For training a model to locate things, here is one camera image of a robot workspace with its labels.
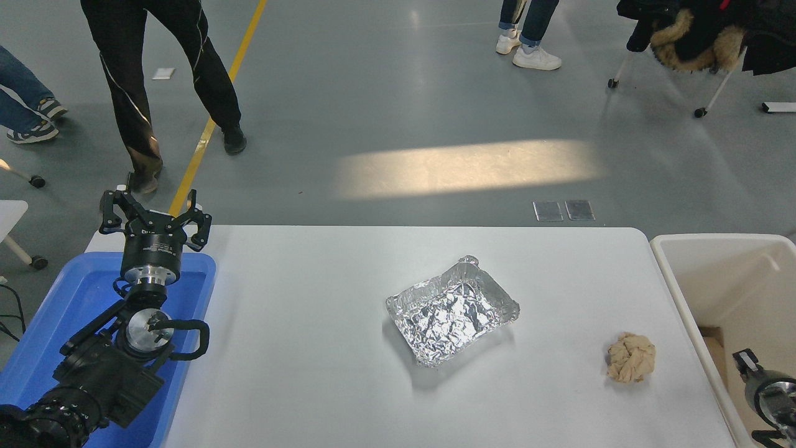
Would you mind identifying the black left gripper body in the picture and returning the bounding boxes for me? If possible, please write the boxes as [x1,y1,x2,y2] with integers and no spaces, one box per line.
[121,225,186,274]

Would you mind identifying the foil plate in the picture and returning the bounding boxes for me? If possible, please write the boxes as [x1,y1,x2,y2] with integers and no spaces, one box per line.
[386,255,521,368]

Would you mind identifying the blue plastic tray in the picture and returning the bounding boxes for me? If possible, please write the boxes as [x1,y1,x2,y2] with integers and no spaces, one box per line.
[0,251,217,448]

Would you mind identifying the chair leg with caster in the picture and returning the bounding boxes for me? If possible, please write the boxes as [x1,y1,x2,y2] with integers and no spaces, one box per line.
[0,159,47,189]

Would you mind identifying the white wheeled side table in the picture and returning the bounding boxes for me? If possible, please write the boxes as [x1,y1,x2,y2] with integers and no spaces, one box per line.
[0,200,49,271]

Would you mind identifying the person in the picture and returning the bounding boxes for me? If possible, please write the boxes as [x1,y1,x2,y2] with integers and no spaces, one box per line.
[496,0,563,71]
[80,0,248,194]
[0,45,69,145]

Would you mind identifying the crumpled tan paper ball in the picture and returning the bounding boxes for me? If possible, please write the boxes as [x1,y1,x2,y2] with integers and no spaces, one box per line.
[607,332,657,384]

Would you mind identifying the black fur-trimmed coat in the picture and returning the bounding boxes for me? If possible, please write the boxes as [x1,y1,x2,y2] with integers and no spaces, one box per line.
[616,0,796,77]

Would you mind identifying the large pale plastic bin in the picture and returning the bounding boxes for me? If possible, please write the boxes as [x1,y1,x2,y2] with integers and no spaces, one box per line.
[650,233,796,448]

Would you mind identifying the black cable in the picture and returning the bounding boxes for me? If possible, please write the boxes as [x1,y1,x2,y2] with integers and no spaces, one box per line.
[0,283,27,343]

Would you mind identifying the white wheeled chair frame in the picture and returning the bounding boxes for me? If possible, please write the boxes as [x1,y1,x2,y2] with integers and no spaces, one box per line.
[608,50,747,119]

